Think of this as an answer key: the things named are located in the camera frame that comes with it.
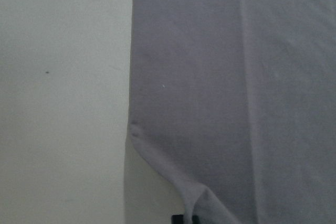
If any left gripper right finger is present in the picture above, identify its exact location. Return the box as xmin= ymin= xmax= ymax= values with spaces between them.
xmin=192 ymin=215 xmax=200 ymax=224

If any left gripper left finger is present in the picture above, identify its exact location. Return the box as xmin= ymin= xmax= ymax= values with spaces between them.
xmin=171 ymin=215 xmax=184 ymax=224

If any dark brown t-shirt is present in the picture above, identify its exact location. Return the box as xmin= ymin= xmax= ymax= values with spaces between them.
xmin=129 ymin=0 xmax=335 ymax=223

